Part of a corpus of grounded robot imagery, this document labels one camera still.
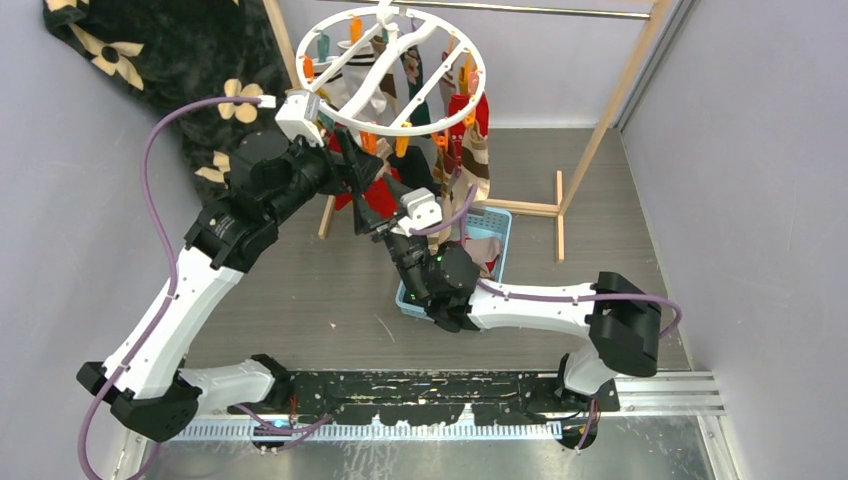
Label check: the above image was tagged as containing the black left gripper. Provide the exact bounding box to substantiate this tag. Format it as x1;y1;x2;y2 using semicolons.
266;128;382;226

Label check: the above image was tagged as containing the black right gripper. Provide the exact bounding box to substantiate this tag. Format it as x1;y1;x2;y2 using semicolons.
351;172;431;302

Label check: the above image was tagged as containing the orange hanger clip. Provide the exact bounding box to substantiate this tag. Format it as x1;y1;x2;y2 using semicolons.
395;134;410;158
359;131;377;155

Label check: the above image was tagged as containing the white round clip hanger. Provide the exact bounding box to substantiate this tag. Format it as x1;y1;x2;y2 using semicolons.
295;1;486;138

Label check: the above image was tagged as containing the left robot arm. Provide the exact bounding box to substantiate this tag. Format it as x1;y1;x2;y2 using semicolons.
77;129;384;442

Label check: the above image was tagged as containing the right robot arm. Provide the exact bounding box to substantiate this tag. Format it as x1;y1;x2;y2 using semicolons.
351;176;661;411

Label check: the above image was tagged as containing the orange open hanger clip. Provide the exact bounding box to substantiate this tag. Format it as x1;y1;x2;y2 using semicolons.
395;134;410;158

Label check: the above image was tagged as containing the black hanging sock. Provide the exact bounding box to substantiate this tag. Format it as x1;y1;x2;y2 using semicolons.
387;146;439;195

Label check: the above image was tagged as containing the white black-striped sock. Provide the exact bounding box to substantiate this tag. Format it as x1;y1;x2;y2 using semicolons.
322;43;388;123

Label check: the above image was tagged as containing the brown striped hanging sock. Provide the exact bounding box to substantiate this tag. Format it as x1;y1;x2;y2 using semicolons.
432;121;491;218

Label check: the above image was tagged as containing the red patterned hanging sock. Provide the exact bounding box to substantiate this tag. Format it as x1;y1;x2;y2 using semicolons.
447;92;492;137

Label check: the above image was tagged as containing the green monkey face sock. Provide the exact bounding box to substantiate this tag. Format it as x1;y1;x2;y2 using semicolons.
401;46;430;126

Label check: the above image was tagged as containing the light blue sock basket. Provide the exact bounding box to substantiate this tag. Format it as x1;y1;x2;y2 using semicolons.
395;207;513;320

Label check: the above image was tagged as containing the metal hanging rod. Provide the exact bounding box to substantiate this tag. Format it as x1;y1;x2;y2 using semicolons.
387;1;652;21

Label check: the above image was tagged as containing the black floral fleece blanket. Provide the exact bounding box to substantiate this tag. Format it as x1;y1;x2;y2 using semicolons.
42;0;292;203

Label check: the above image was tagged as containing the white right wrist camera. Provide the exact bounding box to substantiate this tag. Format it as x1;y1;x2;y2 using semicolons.
390;188;443;237

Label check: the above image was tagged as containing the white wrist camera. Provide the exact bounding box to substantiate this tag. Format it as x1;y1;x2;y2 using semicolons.
258;89;325;147
390;188;443;237

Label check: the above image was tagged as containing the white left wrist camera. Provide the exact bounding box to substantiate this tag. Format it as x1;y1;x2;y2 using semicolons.
258;89;325;147

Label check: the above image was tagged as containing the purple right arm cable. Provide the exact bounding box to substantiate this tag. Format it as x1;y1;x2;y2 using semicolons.
410;185;684;452

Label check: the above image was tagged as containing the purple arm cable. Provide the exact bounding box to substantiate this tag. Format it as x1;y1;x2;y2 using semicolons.
410;185;684;452
77;95;263;480

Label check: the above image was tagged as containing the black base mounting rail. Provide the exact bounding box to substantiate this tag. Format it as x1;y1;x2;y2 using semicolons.
249;370;589;427

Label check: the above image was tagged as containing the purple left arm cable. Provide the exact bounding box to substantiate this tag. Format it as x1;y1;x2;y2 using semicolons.
77;95;263;480

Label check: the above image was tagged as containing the wooden clothes rack frame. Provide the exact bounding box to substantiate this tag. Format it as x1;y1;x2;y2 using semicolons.
263;1;672;262

